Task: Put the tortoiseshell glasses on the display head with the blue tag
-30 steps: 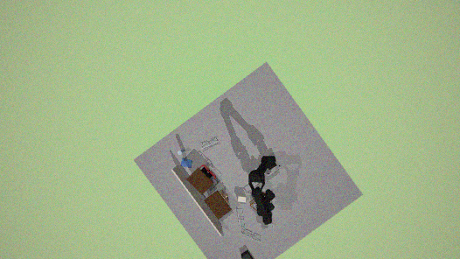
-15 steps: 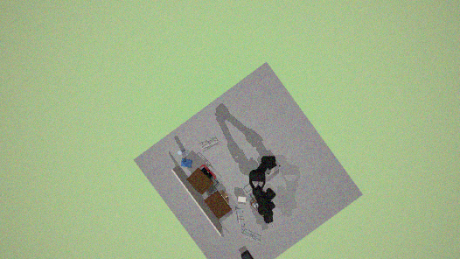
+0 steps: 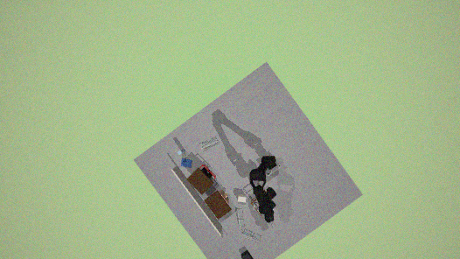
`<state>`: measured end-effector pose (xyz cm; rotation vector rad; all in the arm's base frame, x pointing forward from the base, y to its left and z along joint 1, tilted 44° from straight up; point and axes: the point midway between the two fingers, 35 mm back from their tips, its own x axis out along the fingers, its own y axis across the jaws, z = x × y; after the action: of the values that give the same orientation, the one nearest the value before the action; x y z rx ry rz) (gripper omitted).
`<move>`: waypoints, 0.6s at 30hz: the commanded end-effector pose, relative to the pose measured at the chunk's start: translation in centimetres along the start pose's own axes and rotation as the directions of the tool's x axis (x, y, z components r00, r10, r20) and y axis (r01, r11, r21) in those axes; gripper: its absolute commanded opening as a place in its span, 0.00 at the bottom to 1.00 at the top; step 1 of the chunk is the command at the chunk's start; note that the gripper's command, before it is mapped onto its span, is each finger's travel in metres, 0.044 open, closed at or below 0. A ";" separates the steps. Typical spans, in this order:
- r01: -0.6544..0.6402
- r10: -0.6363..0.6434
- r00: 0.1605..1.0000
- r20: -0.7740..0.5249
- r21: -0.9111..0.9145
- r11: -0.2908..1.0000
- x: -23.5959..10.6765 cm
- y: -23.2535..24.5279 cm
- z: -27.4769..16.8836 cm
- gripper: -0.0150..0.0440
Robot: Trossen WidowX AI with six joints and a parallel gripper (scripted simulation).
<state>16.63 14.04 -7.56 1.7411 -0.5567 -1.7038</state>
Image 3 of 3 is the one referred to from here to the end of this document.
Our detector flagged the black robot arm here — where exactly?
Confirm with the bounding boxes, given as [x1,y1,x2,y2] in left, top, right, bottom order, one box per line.
[249,156,276,223]

